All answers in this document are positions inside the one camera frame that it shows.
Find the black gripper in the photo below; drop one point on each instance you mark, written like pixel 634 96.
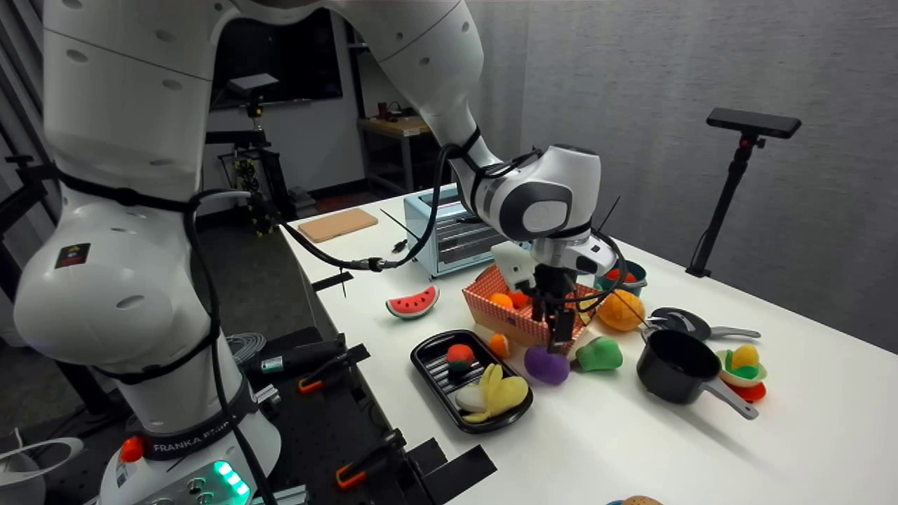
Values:
pixel 556 283

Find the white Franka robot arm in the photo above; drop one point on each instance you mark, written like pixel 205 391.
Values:
pixel 103 281

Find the purple eggplant plush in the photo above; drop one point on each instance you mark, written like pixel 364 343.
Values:
pixel 545 366

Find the orange fruit plush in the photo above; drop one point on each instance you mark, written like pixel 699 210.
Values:
pixel 501 300

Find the orange plastic basket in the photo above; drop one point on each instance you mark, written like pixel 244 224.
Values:
pixel 496 322

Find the small orange carrot plush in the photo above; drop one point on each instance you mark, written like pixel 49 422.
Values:
pixel 497 343

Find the large peeled orange plush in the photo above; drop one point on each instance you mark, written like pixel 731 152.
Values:
pixel 620 311

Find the teal toy pot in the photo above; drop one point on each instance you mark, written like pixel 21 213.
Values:
pixel 630 286

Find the small red toy tomato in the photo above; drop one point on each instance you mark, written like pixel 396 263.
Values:
pixel 623 276

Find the yellow banana plush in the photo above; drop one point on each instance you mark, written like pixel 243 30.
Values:
pixel 505 391

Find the red tomato plush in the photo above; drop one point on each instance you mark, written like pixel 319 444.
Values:
pixel 460 353

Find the white garlic plush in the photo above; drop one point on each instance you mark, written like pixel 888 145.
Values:
pixel 470 398

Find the small black frying pan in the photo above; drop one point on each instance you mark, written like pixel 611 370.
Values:
pixel 677 322

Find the light blue toaster oven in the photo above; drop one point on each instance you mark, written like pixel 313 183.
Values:
pixel 451 244

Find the black plastic tray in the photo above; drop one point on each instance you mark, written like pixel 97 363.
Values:
pixel 430 366

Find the watermelon slice plush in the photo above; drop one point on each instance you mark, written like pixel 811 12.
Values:
pixel 411 304

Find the yellow green red toy stack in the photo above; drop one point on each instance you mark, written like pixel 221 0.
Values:
pixel 744 366

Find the toy burger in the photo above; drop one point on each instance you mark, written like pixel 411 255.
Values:
pixel 634 499

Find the short black tape strip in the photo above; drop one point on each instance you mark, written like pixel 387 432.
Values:
pixel 333 279

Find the wooden cutting board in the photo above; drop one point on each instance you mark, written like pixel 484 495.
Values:
pixel 338 224

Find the red round knob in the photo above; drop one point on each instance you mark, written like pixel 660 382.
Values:
pixel 134 450

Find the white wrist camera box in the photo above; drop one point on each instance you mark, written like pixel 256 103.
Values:
pixel 512 263

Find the black flat bracket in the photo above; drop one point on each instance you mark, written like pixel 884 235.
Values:
pixel 459 472

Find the black robot mount platform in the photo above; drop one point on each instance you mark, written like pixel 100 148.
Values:
pixel 319 422

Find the black camera on tripod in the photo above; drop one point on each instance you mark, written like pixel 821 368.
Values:
pixel 754 122

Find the dark wall screen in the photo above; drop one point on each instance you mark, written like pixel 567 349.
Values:
pixel 282 56

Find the black camera on jointed stand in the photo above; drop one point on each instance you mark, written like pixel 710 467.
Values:
pixel 253 81

